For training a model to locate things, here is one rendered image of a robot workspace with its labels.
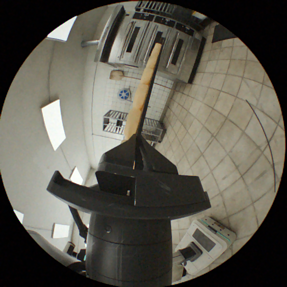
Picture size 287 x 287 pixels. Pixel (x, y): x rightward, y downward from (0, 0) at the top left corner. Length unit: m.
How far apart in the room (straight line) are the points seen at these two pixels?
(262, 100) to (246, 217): 1.04
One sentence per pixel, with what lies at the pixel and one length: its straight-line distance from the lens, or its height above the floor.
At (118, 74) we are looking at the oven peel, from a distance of 3.00.
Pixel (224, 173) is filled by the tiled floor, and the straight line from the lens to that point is 1.14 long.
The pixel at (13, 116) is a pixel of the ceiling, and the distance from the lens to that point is 2.08.
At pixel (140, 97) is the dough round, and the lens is 0.16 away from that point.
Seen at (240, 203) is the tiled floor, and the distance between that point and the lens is 1.08.
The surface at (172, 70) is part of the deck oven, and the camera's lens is 2.03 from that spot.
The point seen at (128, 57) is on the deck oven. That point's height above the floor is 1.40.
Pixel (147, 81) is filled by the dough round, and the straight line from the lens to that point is 0.20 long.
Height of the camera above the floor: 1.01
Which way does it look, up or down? 9 degrees down
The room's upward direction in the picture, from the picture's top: 78 degrees counter-clockwise
